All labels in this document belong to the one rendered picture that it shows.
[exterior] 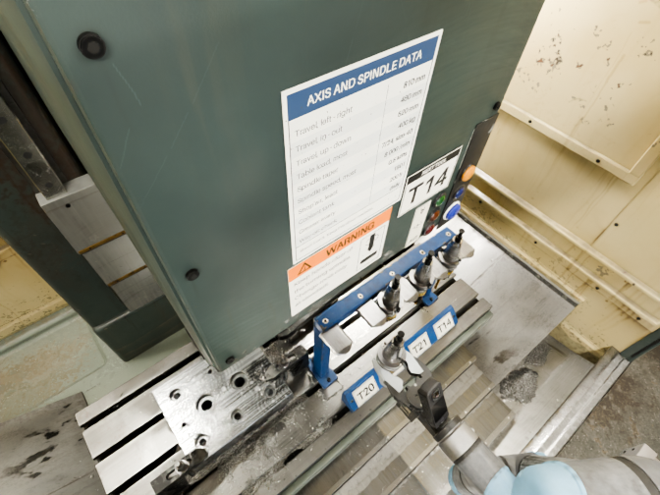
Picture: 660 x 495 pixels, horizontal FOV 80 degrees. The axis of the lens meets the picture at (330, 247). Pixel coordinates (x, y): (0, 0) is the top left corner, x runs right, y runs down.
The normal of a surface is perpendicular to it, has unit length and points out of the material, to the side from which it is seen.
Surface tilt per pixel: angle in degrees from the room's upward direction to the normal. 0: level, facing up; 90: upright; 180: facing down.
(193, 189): 90
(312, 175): 90
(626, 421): 0
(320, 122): 90
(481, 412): 8
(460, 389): 7
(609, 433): 0
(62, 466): 24
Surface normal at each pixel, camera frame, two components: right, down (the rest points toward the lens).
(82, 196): 0.62, 0.64
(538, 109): -0.78, 0.48
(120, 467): 0.04, -0.60
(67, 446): 0.35, -0.75
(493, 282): -0.29, -0.36
